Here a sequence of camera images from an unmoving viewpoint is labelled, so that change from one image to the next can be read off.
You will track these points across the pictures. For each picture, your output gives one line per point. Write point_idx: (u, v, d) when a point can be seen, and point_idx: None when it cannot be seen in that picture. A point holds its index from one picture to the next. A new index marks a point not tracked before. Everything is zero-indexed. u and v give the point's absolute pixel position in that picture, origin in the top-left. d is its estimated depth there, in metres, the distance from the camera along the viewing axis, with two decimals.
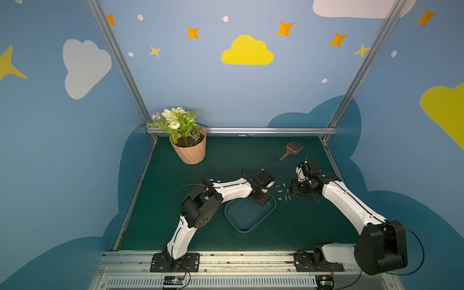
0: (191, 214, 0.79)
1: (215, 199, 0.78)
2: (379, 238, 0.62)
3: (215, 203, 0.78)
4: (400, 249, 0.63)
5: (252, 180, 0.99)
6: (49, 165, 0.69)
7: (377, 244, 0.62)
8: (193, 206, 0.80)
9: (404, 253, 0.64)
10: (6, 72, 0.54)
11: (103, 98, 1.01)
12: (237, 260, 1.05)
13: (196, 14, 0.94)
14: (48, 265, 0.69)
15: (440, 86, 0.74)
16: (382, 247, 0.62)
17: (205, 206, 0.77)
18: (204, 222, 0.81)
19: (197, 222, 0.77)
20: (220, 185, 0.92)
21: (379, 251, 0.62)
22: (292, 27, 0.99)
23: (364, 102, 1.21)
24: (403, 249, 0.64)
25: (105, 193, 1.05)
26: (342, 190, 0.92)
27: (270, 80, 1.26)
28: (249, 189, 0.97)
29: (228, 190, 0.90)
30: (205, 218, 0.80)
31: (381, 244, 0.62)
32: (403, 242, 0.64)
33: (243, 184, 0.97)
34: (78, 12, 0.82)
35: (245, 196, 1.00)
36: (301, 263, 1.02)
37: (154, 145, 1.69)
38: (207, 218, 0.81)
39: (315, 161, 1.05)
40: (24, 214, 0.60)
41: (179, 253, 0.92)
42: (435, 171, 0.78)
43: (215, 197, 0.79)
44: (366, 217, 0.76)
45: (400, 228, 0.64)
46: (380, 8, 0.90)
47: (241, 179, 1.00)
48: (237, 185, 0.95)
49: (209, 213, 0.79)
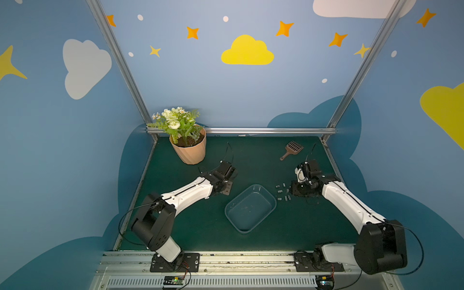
0: (144, 237, 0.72)
1: (166, 213, 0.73)
2: (379, 238, 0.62)
3: (167, 217, 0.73)
4: (400, 248, 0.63)
5: (211, 177, 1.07)
6: (48, 165, 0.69)
7: (376, 243, 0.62)
8: (145, 228, 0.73)
9: (403, 252, 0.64)
10: (6, 72, 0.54)
11: (102, 98, 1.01)
12: (237, 260, 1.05)
13: (196, 13, 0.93)
14: (48, 265, 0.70)
15: (440, 86, 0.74)
16: (381, 246, 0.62)
17: (156, 226, 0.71)
18: (162, 240, 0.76)
19: (151, 245, 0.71)
20: (171, 196, 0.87)
21: (378, 250, 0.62)
22: (292, 27, 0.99)
23: (364, 102, 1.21)
24: (403, 248, 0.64)
25: (105, 193, 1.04)
26: (342, 190, 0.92)
27: (270, 80, 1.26)
28: (208, 187, 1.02)
29: (182, 199, 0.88)
30: (161, 236, 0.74)
31: (380, 243, 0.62)
32: (402, 241, 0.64)
33: (200, 185, 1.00)
34: (78, 12, 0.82)
35: (206, 196, 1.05)
36: (301, 263, 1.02)
37: (155, 145, 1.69)
38: (164, 235, 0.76)
39: (315, 162, 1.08)
40: (25, 213, 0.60)
41: (172, 256, 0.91)
42: (435, 172, 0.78)
43: (167, 210, 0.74)
44: (365, 216, 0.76)
45: (399, 228, 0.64)
46: (380, 8, 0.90)
47: (199, 179, 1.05)
48: (194, 188, 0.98)
49: (164, 229, 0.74)
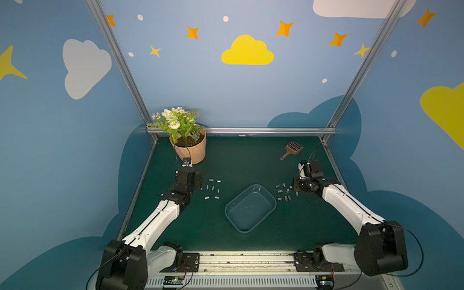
0: None
1: (132, 263, 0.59)
2: (378, 238, 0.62)
3: (135, 266, 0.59)
4: (400, 249, 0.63)
5: (173, 196, 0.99)
6: (48, 165, 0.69)
7: (375, 244, 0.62)
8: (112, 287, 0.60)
9: (404, 254, 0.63)
10: (6, 72, 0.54)
11: (102, 98, 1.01)
12: (237, 260, 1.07)
13: (196, 14, 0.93)
14: (47, 266, 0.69)
15: (440, 86, 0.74)
16: (380, 247, 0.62)
17: (127, 280, 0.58)
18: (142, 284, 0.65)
19: None
20: (135, 235, 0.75)
21: (377, 251, 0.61)
22: (292, 27, 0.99)
23: (364, 102, 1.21)
24: (403, 249, 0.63)
25: (104, 193, 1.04)
26: (342, 193, 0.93)
27: (271, 80, 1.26)
28: (175, 207, 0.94)
29: (148, 234, 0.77)
30: (138, 284, 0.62)
31: (380, 243, 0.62)
32: (402, 242, 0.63)
33: (164, 210, 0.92)
34: (78, 12, 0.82)
35: (176, 215, 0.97)
36: (301, 263, 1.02)
37: (155, 145, 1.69)
38: (141, 280, 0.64)
39: (317, 164, 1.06)
40: (25, 213, 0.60)
41: (170, 258, 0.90)
42: (435, 172, 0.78)
43: (132, 260, 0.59)
44: (364, 217, 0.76)
45: (399, 228, 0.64)
46: (380, 8, 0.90)
47: (161, 205, 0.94)
48: (159, 217, 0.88)
49: (139, 276, 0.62)
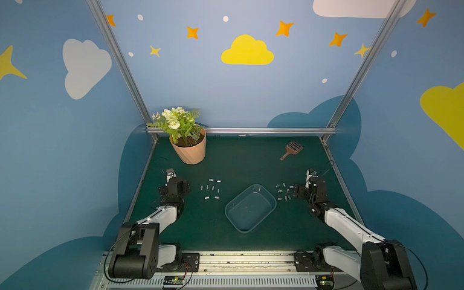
0: (133, 271, 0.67)
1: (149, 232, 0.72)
2: (377, 255, 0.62)
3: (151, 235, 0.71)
4: (404, 269, 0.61)
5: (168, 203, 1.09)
6: (48, 165, 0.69)
7: (375, 261, 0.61)
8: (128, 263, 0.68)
9: (410, 275, 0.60)
10: (6, 72, 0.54)
11: (102, 98, 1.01)
12: (237, 260, 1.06)
13: (196, 14, 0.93)
14: (47, 266, 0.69)
15: (440, 86, 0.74)
16: (382, 265, 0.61)
17: (145, 249, 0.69)
18: (155, 263, 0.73)
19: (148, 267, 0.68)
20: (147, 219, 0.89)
21: (379, 269, 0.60)
22: (292, 27, 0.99)
23: (364, 102, 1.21)
24: (408, 270, 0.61)
25: (104, 193, 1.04)
26: (343, 215, 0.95)
27: (271, 80, 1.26)
28: (173, 208, 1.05)
29: (157, 219, 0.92)
30: (153, 258, 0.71)
31: (380, 261, 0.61)
32: (405, 261, 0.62)
33: (165, 209, 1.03)
34: (78, 12, 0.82)
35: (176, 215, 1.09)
36: (301, 263, 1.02)
37: (155, 145, 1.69)
38: (154, 257, 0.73)
39: (324, 185, 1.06)
40: (25, 213, 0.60)
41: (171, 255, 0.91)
42: (435, 172, 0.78)
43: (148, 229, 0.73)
44: (365, 236, 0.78)
45: (399, 247, 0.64)
46: (380, 8, 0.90)
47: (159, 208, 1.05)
48: (162, 212, 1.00)
49: (154, 249, 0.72)
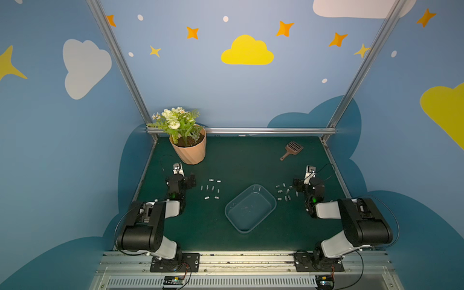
0: (141, 240, 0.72)
1: (158, 206, 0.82)
2: (349, 204, 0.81)
3: (160, 208, 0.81)
4: (376, 215, 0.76)
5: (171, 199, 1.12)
6: (48, 165, 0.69)
7: (348, 208, 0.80)
8: (135, 234, 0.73)
9: (383, 220, 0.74)
10: (6, 72, 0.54)
11: (101, 98, 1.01)
12: (237, 260, 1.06)
13: (196, 14, 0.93)
14: (46, 265, 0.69)
15: (440, 86, 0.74)
16: (354, 210, 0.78)
17: (154, 218, 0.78)
18: (160, 237, 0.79)
19: (155, 238, 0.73)
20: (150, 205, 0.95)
21: (351, 212, 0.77)
22: (292, 27, 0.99)
23: (364, 102, 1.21)
24: (380, 217, 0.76)
25: (104, 193, 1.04)
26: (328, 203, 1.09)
27: (271, 81, 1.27)
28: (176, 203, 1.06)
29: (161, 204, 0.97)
30: (159, 232, 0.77)
31: (352, 208, 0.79)
32: (376, 211, 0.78)
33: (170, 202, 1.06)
34: (78, 12, 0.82)
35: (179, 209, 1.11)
36: (301, 263, 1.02)
37: (155, 145, 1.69)
38: (160, 232, 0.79)
39: (322, 188, 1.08)
40: (24, 213, 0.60)
41: (171, 252, 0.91)
42: (435, 172, 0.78)
43: (157, 204, 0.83)
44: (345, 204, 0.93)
45: (368, 200, 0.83)
46: (380, 8, 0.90)
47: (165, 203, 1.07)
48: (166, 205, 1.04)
49: (161, 223, 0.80)
